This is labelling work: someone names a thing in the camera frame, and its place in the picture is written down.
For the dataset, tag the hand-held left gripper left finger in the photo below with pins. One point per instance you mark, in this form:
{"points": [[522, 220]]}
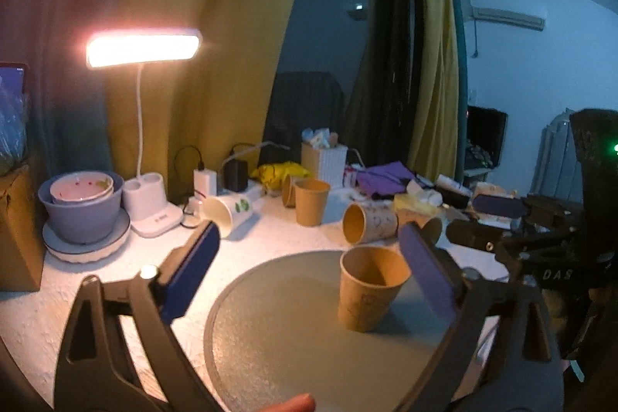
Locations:
{"points": [[190, 269]]}

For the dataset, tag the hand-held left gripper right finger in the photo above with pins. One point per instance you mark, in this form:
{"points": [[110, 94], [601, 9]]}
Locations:
{"points": [[425, 277]]}

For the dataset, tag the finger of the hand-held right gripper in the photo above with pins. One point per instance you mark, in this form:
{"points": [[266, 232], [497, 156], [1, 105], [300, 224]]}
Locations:
{"points": [[497, 205], [470, 236]]}

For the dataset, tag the brown paper cup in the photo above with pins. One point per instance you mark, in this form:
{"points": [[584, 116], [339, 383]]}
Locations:
{"points": [[367, 296], [288, 192], [427, 226], [371, 223], [311, 204]]}

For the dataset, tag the white green-print paper cup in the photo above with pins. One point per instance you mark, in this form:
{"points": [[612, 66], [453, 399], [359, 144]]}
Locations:
{"points": [[227, 214]]}

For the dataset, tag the person's left hand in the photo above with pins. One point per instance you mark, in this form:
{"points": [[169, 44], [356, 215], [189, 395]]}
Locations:
{"points": [[292, 403]]}

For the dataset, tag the white radiator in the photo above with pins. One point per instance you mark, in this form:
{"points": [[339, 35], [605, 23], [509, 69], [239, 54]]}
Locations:
{"points": [[553, 156]]}

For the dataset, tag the yellow tissue pack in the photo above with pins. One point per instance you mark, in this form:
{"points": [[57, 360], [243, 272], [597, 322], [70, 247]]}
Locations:
{"points": [[415, 202]]}

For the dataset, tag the black monitor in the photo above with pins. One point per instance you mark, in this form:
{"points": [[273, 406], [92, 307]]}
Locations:
{"points": [[485, 134]]}

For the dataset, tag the white charger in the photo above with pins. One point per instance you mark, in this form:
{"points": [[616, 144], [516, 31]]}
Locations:
{"points": [[206, 184]]}

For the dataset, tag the white power strip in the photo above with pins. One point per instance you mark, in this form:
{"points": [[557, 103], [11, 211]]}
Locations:
{"points": [[253, 191]]}

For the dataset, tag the black power adapter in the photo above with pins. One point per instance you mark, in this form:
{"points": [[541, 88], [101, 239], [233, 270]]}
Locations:
{"points": [[236, 176]]}

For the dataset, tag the purple cloth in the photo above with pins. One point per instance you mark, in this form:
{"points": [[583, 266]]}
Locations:
{"points": [[384, 178]]}

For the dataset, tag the white plate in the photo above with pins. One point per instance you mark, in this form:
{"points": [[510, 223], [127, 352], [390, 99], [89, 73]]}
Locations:
{"points": [[87, 250]]}

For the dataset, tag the round grey tray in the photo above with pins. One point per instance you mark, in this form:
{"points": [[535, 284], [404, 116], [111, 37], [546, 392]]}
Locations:
{"points": [[285, 335]]}

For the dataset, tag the purple bowl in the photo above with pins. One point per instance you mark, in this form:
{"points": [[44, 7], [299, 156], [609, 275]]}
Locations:
{"points": [[82, 221]]}

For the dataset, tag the white bowl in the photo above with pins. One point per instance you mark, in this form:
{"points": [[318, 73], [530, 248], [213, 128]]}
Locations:
{"points": [[79, 190]]}

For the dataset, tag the yellow curtain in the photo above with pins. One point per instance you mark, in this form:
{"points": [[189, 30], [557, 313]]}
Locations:
{"points": [[439, 55], [212, 26]]}

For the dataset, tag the cardboard box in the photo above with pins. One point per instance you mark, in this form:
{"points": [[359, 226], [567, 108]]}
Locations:
{"points": [[19, 238]]}

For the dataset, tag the white air conditioner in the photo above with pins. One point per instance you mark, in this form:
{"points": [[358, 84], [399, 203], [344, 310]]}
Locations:
{"points": [[507, 17]]}

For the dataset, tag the white desk lamp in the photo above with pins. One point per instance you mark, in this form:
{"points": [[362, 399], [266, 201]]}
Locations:
{"points": [[145, 47]]}

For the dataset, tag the clear plastic bag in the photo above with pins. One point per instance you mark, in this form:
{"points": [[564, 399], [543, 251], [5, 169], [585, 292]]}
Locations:
{"points": [[12, 127]]}

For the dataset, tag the tablet screen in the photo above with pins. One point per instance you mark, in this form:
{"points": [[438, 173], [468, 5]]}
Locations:
{"points": [[12, 76]]}

